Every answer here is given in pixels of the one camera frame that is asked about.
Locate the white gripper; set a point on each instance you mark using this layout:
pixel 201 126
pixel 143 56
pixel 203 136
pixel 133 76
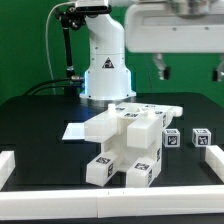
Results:
pixel 157 28

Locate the white tagged cube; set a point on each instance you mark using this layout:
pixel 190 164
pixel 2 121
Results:
pixel 201 137
pixel 171 138

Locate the white chair back frame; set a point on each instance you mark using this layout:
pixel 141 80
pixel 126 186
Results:
pixel 141 124

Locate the white chair seat block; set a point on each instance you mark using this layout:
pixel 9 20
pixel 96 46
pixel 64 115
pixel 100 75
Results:
pixel 129 155

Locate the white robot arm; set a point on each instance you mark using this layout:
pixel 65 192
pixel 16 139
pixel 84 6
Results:
pixel 108 78

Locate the white right wall bar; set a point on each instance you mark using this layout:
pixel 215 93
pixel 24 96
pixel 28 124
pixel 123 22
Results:
pixel 214 157

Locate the white wall bar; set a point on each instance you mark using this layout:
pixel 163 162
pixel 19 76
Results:
pixel 214 157
pixel 7 165
pixel 105 203

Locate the black overhead camera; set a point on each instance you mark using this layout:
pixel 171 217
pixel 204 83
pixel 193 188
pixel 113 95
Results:
pixel 90 7

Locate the white front wall bar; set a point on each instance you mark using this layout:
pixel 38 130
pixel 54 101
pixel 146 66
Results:
pixel 105 203

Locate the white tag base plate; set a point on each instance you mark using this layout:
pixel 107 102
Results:
pixel 74 131

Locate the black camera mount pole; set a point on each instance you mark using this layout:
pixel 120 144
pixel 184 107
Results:
pixel 70 20

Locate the white left wall bar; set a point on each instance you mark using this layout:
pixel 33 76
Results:
pixel 7 165

